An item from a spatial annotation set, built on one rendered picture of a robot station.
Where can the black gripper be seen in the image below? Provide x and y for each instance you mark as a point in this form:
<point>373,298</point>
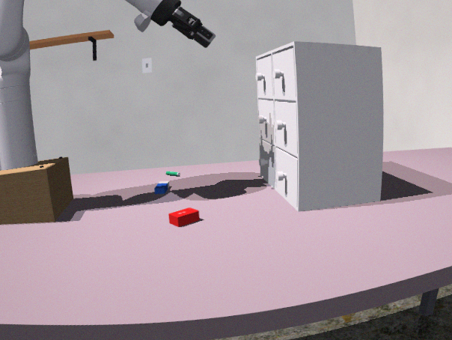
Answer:
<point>168,9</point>

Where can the red 9v battery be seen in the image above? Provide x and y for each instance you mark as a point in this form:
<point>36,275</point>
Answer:
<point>183,217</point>

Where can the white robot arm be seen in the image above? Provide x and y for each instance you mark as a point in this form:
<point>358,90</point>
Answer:
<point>17,141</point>

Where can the white chest of drawers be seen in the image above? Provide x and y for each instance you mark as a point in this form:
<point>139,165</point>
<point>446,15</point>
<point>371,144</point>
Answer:
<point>339,109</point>

